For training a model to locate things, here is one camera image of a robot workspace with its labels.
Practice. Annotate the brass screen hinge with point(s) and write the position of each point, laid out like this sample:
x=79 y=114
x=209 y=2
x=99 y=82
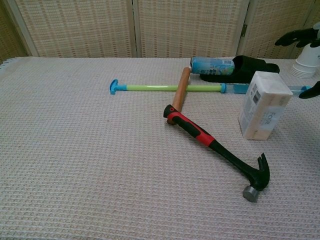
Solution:
x=244 y=31

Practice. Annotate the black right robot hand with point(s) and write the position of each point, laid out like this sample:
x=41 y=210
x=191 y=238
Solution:
x=300 y=37

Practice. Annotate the blue drink can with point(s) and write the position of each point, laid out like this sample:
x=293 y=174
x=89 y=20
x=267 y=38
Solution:
x=212 y=66

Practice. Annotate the black red claw hammer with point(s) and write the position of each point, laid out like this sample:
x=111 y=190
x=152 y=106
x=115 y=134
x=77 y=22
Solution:
x=225 y=151

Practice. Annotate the woven folding screen panel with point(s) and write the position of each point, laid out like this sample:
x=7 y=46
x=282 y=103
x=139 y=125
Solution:
x=75 y=27
x=10 y=35
x=313 y=12
x=272 y=22
x=190 y=27

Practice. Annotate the blue green water squirter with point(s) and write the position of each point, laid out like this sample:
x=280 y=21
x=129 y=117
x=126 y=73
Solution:
x=155 y=88

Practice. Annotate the white Face tissue pack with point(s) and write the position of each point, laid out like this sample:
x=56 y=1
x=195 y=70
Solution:
x=265 y=110

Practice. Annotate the beige woven tablecloth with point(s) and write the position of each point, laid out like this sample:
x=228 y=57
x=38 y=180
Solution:
x=87 y=150

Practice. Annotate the white paper cup stack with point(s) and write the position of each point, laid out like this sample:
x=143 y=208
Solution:
x=307 y=62

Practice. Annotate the black slipper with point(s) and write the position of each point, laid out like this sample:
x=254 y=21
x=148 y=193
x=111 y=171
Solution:
x=240 y=72

